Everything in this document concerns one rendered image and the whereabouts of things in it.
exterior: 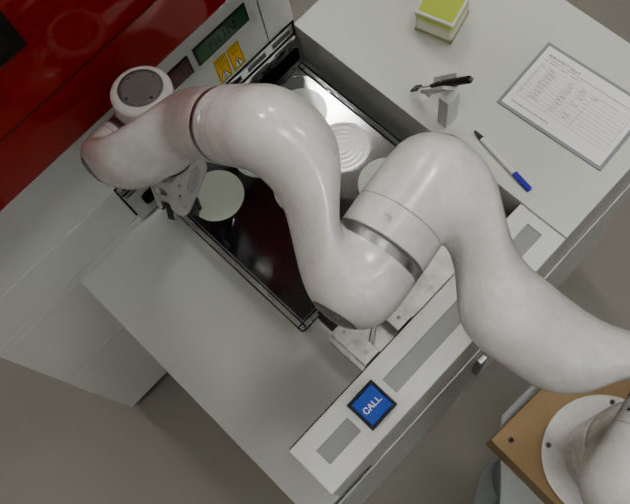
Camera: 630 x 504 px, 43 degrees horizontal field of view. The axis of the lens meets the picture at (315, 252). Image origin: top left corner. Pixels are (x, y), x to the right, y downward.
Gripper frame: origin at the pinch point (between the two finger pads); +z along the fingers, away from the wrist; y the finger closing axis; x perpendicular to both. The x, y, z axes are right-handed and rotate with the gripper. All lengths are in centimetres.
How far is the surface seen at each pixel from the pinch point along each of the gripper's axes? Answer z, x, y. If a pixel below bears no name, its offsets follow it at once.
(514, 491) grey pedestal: 22, -63, -26
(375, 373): 6.6, -37.1, -17.4
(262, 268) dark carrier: 10.9, -12.7, -3.4
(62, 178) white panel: -9.6, 17.4, -5.4
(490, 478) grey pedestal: 101, -66, -9
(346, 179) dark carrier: 8.2, -22.3, 16.2
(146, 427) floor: 105, 28, -22
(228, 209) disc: 9.7, -3.3, 5.5
